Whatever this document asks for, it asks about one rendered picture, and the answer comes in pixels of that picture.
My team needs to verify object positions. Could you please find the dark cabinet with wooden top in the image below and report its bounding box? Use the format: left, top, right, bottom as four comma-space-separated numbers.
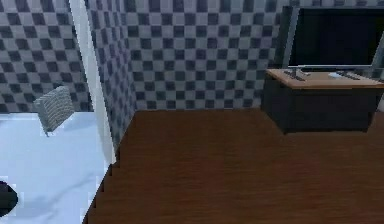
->
260, 68, 384, 135

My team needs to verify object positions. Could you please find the black television set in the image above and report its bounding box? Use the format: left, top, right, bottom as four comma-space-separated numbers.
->
281, 5, 384, 82

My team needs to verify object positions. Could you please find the black round object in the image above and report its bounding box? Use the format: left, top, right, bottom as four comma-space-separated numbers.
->
0, 180, 19, 218

